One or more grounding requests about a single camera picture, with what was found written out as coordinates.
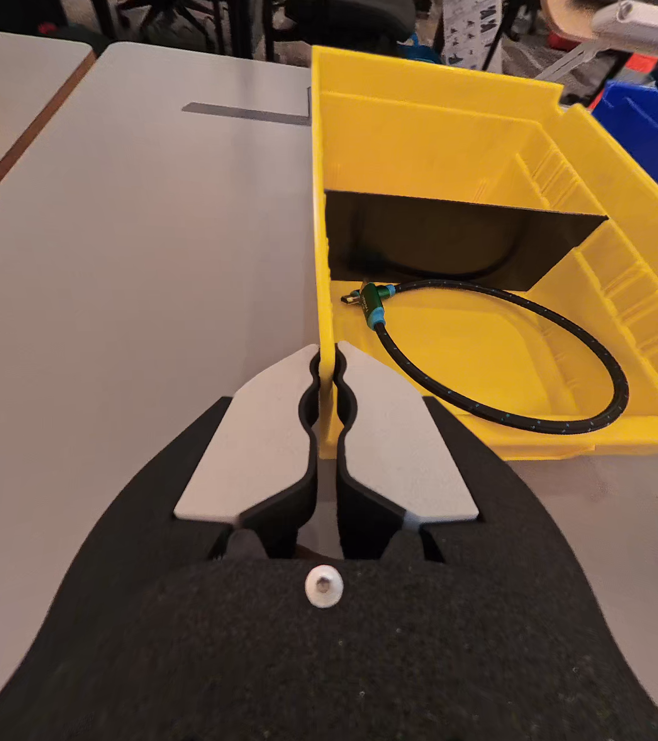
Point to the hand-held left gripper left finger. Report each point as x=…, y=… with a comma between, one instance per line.
x=248, y=446

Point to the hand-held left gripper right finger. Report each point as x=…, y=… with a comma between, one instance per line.
x=404, y=457

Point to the yellow plastic bin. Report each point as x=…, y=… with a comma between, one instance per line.
x=450, y=144

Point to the blue plastic bin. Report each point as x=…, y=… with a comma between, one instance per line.
x=642, y=133

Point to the grey desk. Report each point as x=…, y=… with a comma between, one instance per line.
x=132, y=260

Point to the black divider panel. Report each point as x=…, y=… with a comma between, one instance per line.
x=450, y=237

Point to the grey tape strip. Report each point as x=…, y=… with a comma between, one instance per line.
x=236, y=112

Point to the white printed sheet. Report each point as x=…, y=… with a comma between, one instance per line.
x=471, y=35

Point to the black office chair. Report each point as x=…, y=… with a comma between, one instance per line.
x=340, y=23

